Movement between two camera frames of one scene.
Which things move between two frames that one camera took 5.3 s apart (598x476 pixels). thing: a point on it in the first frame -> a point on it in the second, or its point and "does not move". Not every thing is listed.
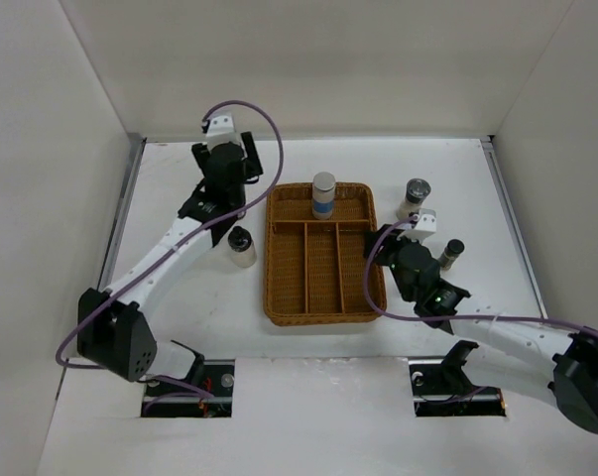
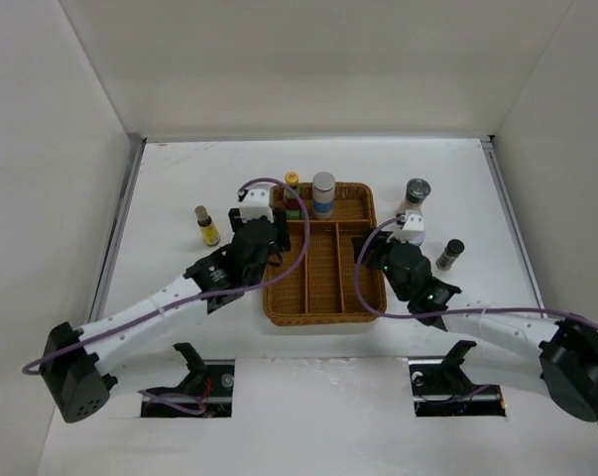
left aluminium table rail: x=137 y=144 does not move
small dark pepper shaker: x=451 y=252 does not move
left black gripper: x=253 y=167 -> x=278 y=215
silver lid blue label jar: x=323 y=194 does not move
